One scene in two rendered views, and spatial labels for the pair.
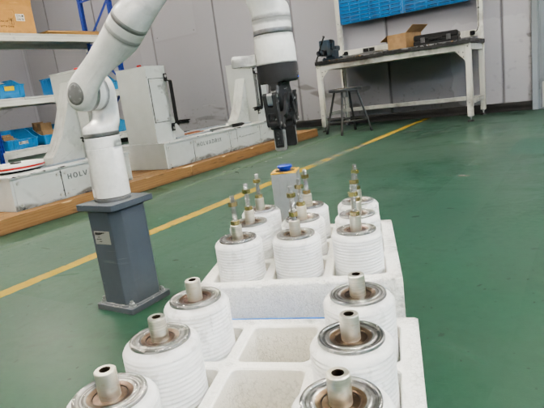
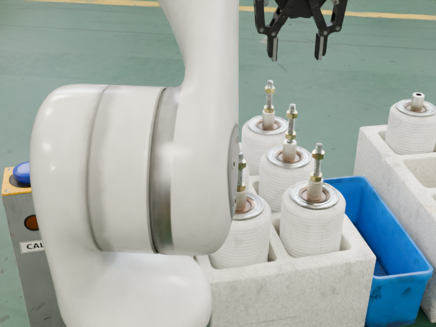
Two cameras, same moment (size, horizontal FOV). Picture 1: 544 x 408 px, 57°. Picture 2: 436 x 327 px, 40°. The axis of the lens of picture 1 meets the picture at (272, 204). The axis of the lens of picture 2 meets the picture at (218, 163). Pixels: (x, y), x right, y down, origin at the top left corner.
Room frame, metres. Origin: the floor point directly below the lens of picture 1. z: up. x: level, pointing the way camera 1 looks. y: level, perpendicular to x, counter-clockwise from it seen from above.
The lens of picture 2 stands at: (1.43, 0.70, 0.76)
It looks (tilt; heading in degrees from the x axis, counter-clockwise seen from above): 31 degrees down; 245
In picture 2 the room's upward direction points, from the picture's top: straight up
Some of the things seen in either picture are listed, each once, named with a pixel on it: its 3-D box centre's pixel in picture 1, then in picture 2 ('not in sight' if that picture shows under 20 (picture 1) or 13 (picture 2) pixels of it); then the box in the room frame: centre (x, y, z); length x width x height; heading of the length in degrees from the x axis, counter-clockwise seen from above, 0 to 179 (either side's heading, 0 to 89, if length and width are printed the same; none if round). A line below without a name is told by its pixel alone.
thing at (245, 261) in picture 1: (244, 280); (309, 242); (0.98, 0.08, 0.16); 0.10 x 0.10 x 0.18
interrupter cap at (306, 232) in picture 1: (295, 234); (289, 157); (0.96, -0.04, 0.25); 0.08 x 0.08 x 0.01
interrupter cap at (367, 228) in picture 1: (355, 230); (268, 125); (0.93, -0.15, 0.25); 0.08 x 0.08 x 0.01
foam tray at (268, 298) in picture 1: (310, 286); (219, 242); (1.07, -0.06, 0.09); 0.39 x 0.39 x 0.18; 78
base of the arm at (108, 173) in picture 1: (108, 167); not in sight; (1.35, 0.42, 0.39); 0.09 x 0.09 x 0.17; 56
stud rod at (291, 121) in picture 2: (291, 205); (290, 125); (0.96, -0.04, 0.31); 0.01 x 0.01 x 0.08
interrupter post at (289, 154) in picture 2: (295, 227); (289, 150); (0.96, -0.04, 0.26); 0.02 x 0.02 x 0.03
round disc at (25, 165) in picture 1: (16, 166); not in sight; (2.91, 1.42, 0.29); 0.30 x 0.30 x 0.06
